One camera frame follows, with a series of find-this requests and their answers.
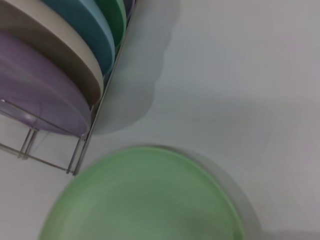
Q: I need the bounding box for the light blue plate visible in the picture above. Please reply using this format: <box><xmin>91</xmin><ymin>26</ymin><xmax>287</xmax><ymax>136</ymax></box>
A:
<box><xmin>41</xmin><ymin>0</ymin><xmax>116</xmax><ymax>79</ymax></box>

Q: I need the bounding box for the metal wire plate rack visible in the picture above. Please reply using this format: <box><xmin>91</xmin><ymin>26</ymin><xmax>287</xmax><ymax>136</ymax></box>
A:
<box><xmin>0</xmin><ymin>0</ymin><xmax>141</xmax><ymax>176</ymax></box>

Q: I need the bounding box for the light green plate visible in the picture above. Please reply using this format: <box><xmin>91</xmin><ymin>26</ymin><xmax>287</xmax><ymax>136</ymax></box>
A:
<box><xmin>37</xmin><ymin>146</ymin><xmax>251</xmax><ymax>240</ymax></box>

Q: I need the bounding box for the dark green plate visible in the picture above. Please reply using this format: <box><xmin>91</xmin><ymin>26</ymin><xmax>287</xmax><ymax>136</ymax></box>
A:
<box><xmin>94</xmin><ymin>0</ymin><xmax>128</xmax><ymax>49</ymax></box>

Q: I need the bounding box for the grey purple plate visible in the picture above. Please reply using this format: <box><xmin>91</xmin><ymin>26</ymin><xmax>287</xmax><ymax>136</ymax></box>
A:
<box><xmin>123</xmin><ymin>0</ymin><xmax>137</xmax><ymax>19</ymax></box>

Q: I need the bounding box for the lavender plate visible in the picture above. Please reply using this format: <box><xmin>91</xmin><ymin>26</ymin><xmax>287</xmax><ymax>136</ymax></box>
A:
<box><xmin>0</xmin><ymin>29</ymin><xmax>91</xmax><ymax>136</ymax></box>

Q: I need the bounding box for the beige plate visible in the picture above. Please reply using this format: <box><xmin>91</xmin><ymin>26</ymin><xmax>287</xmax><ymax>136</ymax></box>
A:
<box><xmin>0</xmin><ymin>0</ymin><xmax>105</xmax><ymax>109</ymax></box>

